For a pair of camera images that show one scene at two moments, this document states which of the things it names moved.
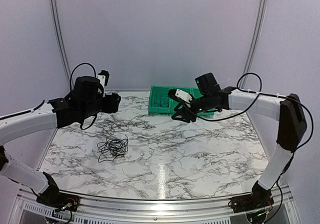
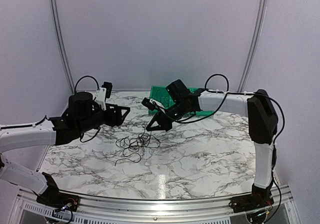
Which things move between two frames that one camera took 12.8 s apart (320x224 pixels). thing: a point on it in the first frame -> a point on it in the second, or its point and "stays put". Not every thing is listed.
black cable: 111,148 -> 144,140
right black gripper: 185,113 -> 165,125
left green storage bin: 159,101 stays put
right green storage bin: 197,93 stays put
